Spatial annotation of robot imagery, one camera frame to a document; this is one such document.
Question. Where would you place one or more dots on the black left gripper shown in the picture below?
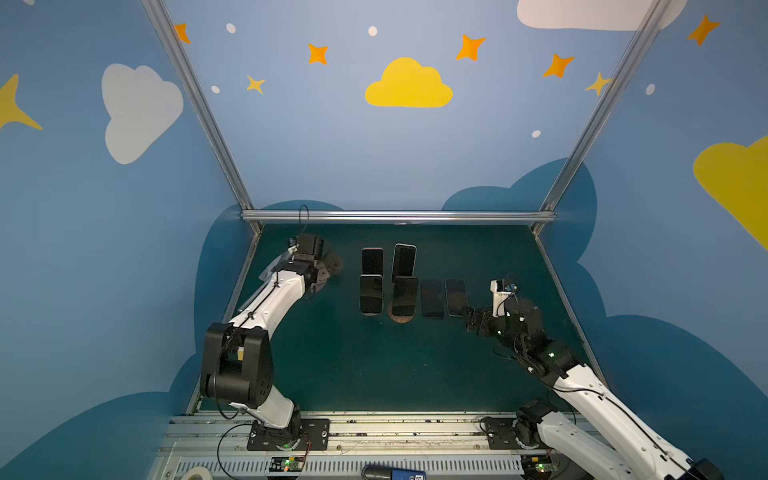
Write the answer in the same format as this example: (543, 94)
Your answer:
(324, 267)

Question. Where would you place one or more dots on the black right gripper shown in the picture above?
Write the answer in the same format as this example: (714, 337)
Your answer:
(482, 319)

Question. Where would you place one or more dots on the green phone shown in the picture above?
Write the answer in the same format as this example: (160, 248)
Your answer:
(371, 294)

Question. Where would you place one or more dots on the dark phone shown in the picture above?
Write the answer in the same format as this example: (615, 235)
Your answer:
(405, 295)

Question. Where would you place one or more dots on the wooden round phone stand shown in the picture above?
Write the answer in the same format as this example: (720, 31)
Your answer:
(400, 319)

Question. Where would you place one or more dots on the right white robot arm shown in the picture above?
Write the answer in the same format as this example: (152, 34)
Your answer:
(627, 449)

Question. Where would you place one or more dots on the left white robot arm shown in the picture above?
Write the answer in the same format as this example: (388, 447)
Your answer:
(237, 364)

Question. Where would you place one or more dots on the pink phone back left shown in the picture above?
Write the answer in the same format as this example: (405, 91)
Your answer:
(372, 261)

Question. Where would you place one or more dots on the blue black tool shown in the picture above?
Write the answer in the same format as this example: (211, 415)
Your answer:
(381, 472)

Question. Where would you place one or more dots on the white tape roll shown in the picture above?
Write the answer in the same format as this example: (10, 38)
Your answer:
(198, 473)

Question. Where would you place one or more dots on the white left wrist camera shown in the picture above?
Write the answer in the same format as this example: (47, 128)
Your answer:
(307, 247)

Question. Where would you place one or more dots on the horizontal aluminium frame bar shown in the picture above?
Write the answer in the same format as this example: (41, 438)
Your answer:
(342, 216)

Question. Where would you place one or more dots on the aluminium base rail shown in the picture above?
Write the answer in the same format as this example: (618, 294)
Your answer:
(445, 445)

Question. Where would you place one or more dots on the left aluminium frame post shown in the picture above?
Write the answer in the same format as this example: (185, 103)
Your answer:
(161, 20)

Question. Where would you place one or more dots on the aluminium frame post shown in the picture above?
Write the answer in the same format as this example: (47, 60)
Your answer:
(632, 58)
(161, 20)

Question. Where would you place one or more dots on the right aluminium frame post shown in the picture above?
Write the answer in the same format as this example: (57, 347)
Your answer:
(632, 58)

